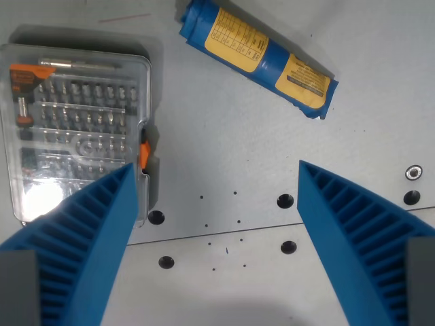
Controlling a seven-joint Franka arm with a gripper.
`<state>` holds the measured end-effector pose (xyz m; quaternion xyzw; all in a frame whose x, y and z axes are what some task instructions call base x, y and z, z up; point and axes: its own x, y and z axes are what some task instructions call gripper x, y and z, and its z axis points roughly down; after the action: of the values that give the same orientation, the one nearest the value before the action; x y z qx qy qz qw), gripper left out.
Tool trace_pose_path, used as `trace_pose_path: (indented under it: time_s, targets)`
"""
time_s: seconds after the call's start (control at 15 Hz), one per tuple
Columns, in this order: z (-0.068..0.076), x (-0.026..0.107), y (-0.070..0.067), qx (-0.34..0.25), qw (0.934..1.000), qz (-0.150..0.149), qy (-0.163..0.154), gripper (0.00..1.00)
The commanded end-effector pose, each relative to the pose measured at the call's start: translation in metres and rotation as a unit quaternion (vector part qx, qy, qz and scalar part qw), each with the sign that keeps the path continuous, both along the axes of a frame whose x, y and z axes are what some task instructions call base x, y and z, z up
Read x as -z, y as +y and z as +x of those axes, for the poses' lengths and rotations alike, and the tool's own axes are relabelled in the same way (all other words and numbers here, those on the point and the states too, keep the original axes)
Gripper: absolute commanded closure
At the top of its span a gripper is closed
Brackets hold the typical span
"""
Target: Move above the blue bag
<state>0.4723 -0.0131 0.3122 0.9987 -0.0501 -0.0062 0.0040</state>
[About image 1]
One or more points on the clear screwdriver bit set case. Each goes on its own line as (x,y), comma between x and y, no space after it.
(74,132)

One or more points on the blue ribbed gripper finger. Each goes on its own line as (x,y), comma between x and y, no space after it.
(343,244)
(91,244)

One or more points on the silver socket head screw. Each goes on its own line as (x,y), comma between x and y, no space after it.
(414,172)

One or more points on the blue rolled bag yellow label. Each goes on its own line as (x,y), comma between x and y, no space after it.
(258,54)

